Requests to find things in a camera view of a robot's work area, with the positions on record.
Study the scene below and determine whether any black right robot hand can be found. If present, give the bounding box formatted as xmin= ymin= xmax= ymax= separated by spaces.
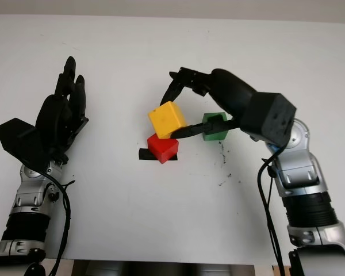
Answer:
xmin=159 ymin=67 xmax=258 ymax=140

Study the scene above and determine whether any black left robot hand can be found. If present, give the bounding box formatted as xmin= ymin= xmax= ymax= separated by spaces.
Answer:
xmin=36 ymin=56 xmax=90 ymax=164

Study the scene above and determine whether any green wooden block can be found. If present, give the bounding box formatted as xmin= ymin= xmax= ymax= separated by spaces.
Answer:
xmin=202 ymin=112 xmax=229 ymax=141

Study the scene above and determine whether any yellow wooden block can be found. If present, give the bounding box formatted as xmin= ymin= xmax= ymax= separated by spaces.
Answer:
xmin=148 ymin=101 xmax=188 ymax=140

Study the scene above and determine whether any red wooden block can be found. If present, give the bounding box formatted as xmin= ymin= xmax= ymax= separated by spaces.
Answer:
xmin=147 ymin=133 xmax=179 ymax=164

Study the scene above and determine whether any black tape strip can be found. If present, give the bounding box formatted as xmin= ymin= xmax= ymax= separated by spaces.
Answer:
xmin=138 ymin=148 xmax=178 ymax=162

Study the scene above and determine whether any dark robot torso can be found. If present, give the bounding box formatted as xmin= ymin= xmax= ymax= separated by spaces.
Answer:
xmin=71 ymin=260 xmax=273 ymax=276

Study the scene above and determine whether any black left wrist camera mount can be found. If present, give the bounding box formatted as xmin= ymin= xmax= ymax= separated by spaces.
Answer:
xmin=0 ymin=117 xmax=51 ymax=175

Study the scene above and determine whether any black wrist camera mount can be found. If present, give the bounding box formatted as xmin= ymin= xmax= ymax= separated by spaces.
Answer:
xmin=239 ymin=91 xmax=297 ymax=146
xmin=0 ymin=117 xmax=51 ymax=175

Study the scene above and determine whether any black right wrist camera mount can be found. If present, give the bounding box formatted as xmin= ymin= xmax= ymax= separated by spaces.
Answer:
xmin=239 ymin=91 xmax=297 ymax=146

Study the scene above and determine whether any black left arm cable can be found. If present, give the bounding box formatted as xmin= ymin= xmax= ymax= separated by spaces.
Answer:
xmin=39 ymin=169 xmax=76 ymax=276

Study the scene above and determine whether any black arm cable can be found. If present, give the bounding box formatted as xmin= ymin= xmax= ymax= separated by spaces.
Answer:
xmin=257 ymin=143 xmax=287 ymax=276
xmin=39 ymin=169 xmax=76 ymax=276

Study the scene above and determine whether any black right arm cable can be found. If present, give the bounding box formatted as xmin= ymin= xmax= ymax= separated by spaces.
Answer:
xmin=257 ymin=143 xmax=287 ymax=276

